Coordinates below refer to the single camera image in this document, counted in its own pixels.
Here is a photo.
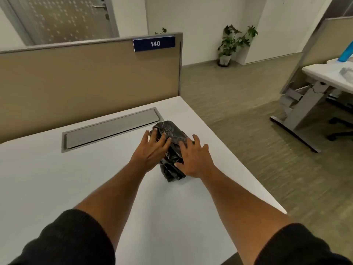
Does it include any green potted plant white pot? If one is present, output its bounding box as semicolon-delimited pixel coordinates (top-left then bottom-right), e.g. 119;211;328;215
217;24;258;67

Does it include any person's left hand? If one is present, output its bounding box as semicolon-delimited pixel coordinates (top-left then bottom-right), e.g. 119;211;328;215
129;128;172;174

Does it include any black plastic bag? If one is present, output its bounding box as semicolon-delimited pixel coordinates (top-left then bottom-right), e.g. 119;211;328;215
152;120;195;183

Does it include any person's left forearm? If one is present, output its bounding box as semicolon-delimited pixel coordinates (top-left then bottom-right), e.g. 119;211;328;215
74;159;147;250

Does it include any beige desk divider panel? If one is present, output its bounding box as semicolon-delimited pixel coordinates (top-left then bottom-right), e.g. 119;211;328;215
0;32;184;144

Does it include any person's right forearm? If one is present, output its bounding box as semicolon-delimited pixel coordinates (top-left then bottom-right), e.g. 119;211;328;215
199;165;294;265

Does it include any beige divider panel grey frame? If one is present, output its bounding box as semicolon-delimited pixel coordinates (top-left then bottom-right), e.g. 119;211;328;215
280;16;353;95

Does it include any black office chair base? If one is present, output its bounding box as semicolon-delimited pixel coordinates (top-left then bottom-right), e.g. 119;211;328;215
326;98;353;142

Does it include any grey cable tray lid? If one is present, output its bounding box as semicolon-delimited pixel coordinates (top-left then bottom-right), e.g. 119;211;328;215
61;107;164;153

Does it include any blue number sign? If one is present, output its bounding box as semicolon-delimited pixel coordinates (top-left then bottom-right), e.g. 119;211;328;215
133;36;176;53

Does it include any person's right hand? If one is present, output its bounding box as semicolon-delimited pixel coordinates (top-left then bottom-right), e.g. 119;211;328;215
174;134;215;179

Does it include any frosted glass door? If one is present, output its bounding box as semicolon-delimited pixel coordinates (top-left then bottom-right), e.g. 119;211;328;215
5;0;120;46

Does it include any blue bottle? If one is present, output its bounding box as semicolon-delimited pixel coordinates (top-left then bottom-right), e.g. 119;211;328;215
337;41;353;63

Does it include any black sweater sleeve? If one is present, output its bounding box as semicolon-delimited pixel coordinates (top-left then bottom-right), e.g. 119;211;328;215
254;223;353;265
8;209;116;265

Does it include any white desk with grey leg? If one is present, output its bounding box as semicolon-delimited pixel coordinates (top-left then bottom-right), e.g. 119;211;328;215
270;57;353;154

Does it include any grey object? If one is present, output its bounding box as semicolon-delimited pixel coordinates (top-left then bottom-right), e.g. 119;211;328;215
339;67;353;84

